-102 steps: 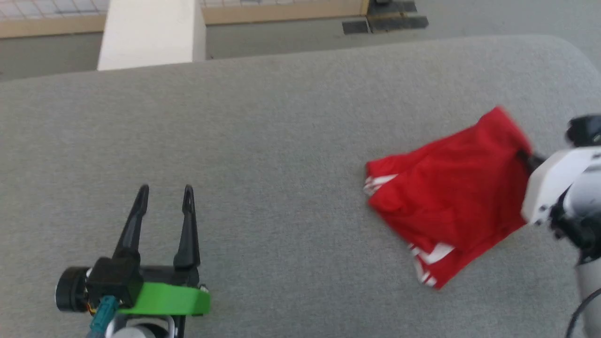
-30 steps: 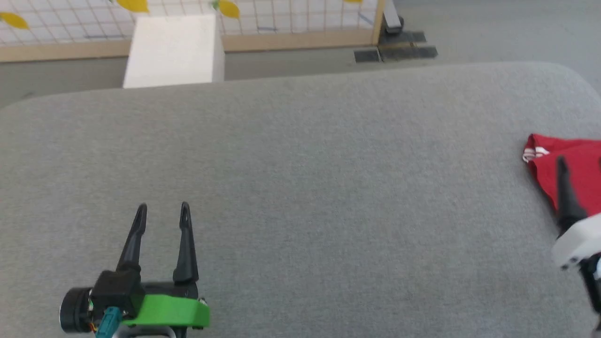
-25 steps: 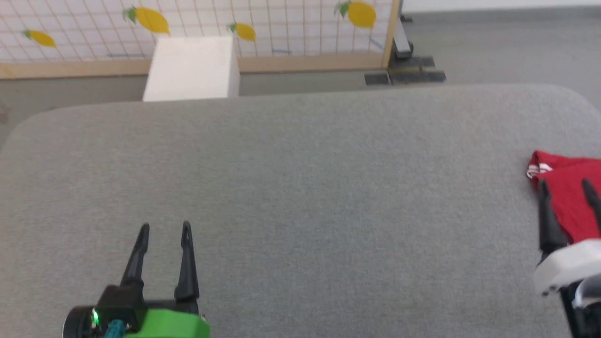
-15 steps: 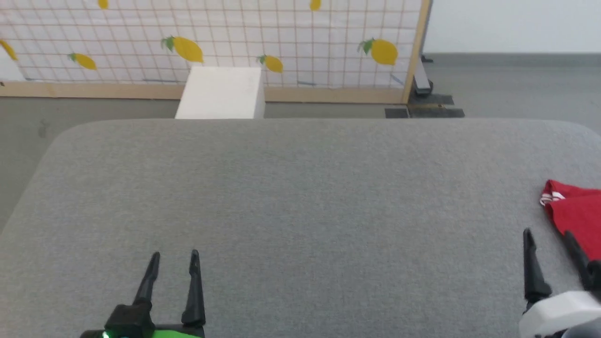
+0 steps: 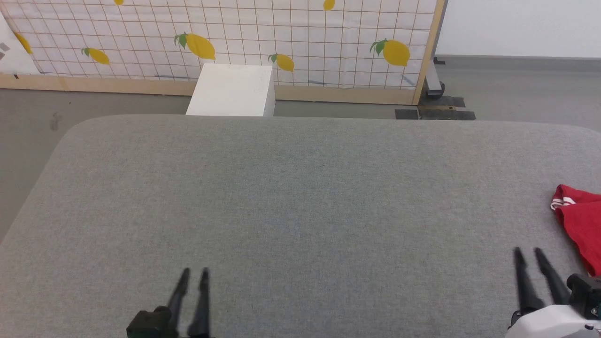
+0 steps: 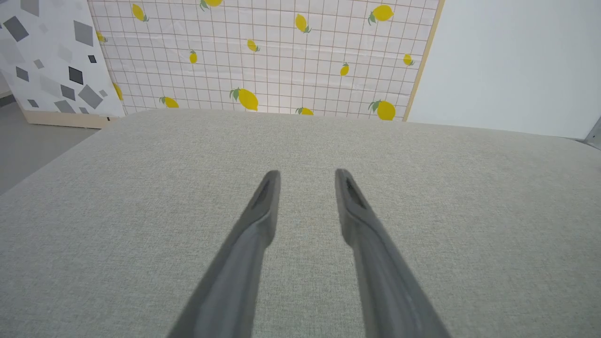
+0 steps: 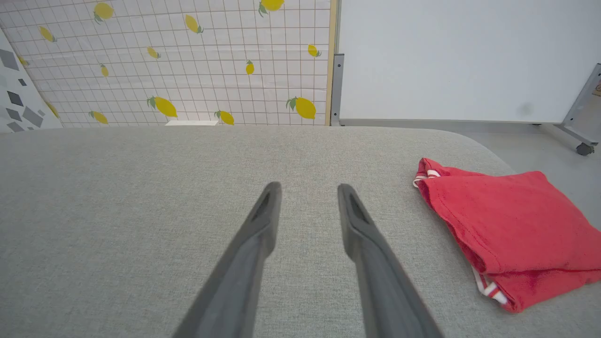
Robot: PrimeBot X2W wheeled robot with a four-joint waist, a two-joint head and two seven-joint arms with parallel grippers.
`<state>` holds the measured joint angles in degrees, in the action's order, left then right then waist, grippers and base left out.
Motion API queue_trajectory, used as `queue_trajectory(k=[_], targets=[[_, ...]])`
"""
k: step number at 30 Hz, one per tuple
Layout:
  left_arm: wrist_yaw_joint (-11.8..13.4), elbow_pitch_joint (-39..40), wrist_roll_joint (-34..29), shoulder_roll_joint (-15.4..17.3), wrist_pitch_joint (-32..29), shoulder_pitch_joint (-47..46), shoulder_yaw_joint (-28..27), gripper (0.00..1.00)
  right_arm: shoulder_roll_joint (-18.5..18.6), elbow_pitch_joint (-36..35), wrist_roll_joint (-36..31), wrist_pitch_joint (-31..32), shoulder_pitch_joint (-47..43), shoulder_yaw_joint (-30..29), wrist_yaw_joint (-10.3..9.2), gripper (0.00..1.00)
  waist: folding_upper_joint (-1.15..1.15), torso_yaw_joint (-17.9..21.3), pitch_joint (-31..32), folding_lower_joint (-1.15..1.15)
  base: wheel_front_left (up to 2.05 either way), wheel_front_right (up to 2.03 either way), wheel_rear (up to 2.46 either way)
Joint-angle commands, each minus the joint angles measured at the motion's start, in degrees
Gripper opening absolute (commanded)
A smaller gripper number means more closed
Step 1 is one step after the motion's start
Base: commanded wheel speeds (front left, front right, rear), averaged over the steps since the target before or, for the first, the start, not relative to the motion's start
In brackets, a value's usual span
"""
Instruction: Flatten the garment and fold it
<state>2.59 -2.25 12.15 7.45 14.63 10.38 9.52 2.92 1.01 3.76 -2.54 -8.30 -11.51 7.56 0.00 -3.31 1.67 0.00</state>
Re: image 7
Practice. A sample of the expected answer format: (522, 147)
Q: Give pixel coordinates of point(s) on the grey geometric print panel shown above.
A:
(21, 103)

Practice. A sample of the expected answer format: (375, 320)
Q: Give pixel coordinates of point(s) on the red and white shirt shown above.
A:
(516, 225)

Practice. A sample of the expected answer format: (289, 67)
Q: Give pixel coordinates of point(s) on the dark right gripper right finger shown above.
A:
(385, 291)

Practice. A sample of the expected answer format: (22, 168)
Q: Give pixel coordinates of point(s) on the lemon print partition panel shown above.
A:
(211, 47)

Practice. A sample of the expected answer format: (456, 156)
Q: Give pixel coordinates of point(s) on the white box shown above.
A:
(191, 123)

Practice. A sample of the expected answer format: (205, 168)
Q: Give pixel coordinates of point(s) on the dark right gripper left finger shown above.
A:
(235, 291)

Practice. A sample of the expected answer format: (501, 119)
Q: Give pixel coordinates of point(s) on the white partition board on casters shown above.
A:
(469, 61)

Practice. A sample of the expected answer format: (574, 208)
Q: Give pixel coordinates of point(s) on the grey fabric sofa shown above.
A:
(141, 197)

